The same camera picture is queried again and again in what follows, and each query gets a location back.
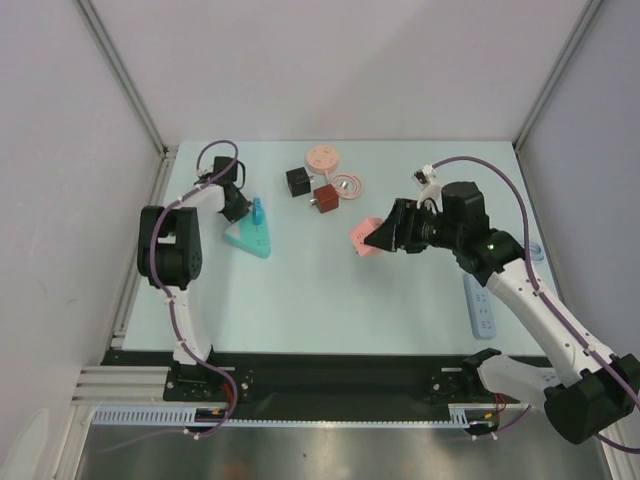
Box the blue plug adapter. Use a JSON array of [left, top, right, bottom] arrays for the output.
[[252, 197, 266, 225]]

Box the pink cube adapter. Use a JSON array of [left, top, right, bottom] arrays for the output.
[[349, 217, 383, 258]]

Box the teal triangular power strip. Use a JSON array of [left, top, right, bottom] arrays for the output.
[[223, 214, 272, 259]]

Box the dark red cube adapter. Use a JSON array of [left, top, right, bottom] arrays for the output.
[[310, 185, 340, 214]]

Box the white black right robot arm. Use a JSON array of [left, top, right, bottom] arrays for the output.
[[362, 182, 639, 444]]

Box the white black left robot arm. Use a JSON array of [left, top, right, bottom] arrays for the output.
[[137, 156, 252, 366]]

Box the black cube adapter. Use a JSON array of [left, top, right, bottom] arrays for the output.
[[285, 167, 312, 198]]

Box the light blue power strip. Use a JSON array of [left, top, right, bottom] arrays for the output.
[[463, 274, 497, 340]]

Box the pink round power strip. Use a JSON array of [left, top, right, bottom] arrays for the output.
[[305, 145, 340, 175]]

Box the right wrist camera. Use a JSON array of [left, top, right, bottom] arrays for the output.
[[413, 164, 442, 205]]

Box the pink coiled cable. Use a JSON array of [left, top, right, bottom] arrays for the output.
[[324, 172, 366, 201]]

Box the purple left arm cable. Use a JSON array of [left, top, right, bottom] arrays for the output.
[[149, 139, 236, 401]]

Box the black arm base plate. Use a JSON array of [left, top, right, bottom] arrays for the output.
[[102, 350, 515, 423]]

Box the slotted cable duct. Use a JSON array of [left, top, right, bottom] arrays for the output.
[[92, 406, 496, 429]]

